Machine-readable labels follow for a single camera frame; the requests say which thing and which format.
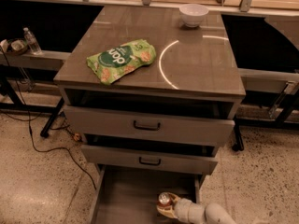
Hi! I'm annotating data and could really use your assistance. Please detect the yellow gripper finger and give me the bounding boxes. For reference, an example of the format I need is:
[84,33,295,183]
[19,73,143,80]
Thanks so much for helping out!
[156,205,177,219]
[164,192,180,205]

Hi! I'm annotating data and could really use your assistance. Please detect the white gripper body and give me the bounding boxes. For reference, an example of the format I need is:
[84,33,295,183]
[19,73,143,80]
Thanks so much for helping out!
[174,199,206,224]

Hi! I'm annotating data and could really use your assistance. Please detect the red coke can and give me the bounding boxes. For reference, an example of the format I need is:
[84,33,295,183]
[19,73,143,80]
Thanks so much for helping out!
[157,192,172,207]

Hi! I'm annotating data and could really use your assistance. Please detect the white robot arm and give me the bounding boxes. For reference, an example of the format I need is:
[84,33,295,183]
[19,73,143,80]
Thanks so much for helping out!
[156,192,236,224]

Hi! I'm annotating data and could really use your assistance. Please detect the middle grey drawer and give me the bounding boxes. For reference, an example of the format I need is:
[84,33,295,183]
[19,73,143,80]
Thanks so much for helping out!
[81,145,218,175]

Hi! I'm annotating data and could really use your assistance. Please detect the grey drawer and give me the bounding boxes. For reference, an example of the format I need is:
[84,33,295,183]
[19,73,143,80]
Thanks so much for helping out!
[64,105,235,145]
[89,165,199,224]
[81,145,218,175]

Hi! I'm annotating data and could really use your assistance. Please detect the bottom grey drawer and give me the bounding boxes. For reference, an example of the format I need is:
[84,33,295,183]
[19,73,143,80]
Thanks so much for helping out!
[89,165,199,224]

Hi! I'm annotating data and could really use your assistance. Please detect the grey drawer cabinet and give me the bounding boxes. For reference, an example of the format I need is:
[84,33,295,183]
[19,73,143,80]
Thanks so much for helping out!
[53,5,247,224]

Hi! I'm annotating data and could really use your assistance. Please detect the top grey drawer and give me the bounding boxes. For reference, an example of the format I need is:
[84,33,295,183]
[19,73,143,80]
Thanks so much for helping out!
[64,105,235,145]

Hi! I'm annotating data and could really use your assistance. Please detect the green chip bag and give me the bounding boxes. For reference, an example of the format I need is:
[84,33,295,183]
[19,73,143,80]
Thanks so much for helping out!
[86,39,156,85]

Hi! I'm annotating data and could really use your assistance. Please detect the white bowl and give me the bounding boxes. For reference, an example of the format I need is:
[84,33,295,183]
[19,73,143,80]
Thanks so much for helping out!
[179,4,209,27]

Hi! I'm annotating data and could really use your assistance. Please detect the grey side shelf left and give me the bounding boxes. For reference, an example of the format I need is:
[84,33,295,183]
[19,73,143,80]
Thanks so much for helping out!
[0,50,70,71]

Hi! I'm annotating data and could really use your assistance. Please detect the clear water bottle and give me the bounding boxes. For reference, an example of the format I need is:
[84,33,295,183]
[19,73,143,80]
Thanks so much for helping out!
[23,27,42,55]

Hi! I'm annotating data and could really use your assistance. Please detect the small dark bowl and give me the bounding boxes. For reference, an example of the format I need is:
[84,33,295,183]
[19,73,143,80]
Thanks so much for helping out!
[7,39,28,55]

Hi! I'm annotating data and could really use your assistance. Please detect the black floor cable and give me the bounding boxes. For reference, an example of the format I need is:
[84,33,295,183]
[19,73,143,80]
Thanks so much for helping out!
[0,47,97,191]

